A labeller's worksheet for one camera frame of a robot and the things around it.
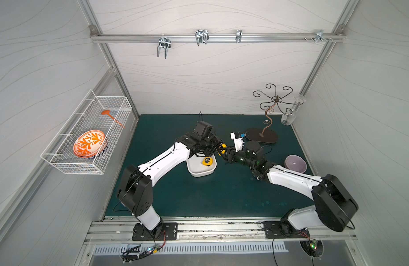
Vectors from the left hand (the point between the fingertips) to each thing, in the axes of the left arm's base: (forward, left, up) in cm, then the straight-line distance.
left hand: (225, 144), depth 80 cm
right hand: (-1, +3, -2) cm, 3 cm away
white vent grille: (-41, +16, -21) cm, 48 cm away
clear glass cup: (+23, -39, -3) cm, 45 cm away
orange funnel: (+10, +57, +12) cm, 59 cm away
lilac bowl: (0, -42, -17) cm, 46 cm away
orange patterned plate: (-11, +54, +13) cm, 57 cm away
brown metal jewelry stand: (+21, -26, -19) cm, 38 cm away
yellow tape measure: (-1, +1, 0) cm, 1 cm away
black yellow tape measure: (+1, +9, -18) cm, 20 cm away
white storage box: (-3, +15, -19) cm, 24 cm away
